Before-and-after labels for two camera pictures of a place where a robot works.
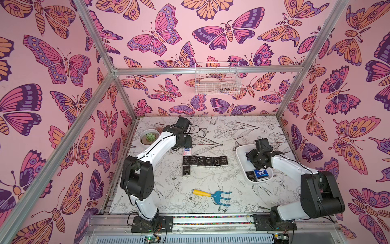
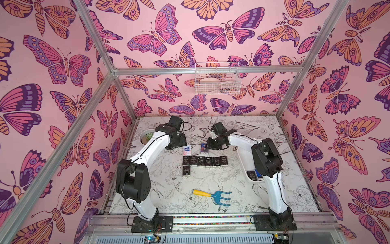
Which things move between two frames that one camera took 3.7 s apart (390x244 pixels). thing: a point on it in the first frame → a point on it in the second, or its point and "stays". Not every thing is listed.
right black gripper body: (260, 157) → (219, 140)
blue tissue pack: (261, 175) stays
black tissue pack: (201, 161) stays
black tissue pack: (186, 170) stays
